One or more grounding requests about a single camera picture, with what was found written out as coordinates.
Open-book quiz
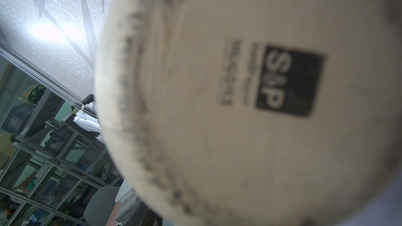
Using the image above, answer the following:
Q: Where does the beige stoneware mug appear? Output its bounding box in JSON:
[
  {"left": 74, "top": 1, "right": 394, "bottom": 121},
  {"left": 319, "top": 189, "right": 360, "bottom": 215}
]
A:
[{"left": 94, "top": 0, "right": 402, "bottom": 226}]

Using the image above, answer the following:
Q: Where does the aluminium cage frame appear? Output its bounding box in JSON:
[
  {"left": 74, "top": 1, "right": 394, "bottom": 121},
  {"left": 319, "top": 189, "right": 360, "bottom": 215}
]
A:
[{"left": 1, "top": 42, "right": 83, "bottom": 104}]

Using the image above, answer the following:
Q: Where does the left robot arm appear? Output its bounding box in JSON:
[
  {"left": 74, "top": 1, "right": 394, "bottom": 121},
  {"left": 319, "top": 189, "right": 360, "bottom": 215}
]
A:
[{"left": 73, "top": 94, "right": 105, "bottom": 144}]

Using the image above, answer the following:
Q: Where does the metal storage shelving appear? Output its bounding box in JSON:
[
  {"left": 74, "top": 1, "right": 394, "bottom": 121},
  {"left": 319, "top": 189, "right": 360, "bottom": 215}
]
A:
[{"left": 0, "top": 87, "right": 123, "bottom": 226}]

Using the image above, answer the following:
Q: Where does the grey office chair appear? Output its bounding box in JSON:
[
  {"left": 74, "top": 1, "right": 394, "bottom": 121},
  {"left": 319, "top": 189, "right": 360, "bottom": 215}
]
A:
[{"left": 84, "top": 186, "right": 119, "bottom": 226}]

